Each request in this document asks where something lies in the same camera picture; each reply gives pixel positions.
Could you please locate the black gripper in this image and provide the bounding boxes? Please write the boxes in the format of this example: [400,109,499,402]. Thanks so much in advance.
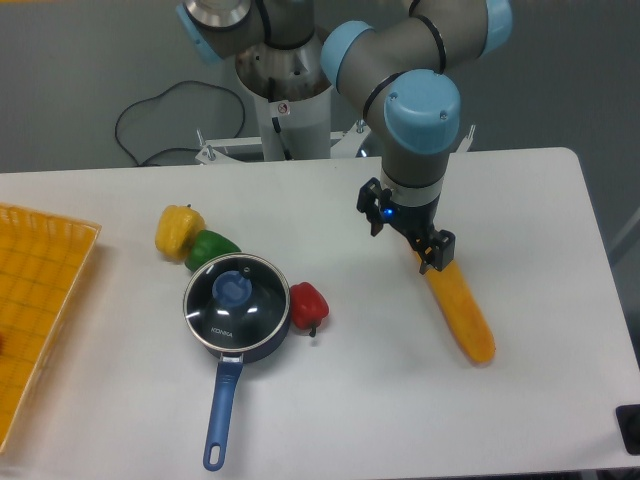
[356,177,456,273]

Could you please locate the glass pot lid blue knob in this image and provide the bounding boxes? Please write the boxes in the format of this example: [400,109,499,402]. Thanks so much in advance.
[183,253,291,362]

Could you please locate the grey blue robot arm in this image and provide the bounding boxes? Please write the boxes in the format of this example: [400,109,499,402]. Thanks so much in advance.
[176,1,513,271]

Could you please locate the long yellow bread loaf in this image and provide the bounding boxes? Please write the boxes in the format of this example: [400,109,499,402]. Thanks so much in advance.
[422,260,496,365]

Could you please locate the red bell pepper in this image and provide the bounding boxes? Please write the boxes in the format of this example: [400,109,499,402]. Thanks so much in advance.
[290,282,330,338]

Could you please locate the green bell pepper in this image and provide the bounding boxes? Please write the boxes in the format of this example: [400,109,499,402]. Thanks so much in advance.
[184,230,241,272]

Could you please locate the yellow bell pepper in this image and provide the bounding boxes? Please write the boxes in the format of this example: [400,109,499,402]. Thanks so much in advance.
[155,204,205,261]

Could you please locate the black object table corner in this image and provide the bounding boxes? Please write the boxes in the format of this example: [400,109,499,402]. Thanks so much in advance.
[615,404,640,456]

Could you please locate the orange plastic basket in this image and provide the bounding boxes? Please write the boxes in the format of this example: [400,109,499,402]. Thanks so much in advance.
[1,203,101,451]

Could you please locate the blue saucepan with handle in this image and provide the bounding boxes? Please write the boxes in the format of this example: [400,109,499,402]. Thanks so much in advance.
[183,253,292,473]

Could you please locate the black cable on floor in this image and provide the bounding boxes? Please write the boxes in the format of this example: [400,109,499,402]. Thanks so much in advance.
[114,80,247,167]

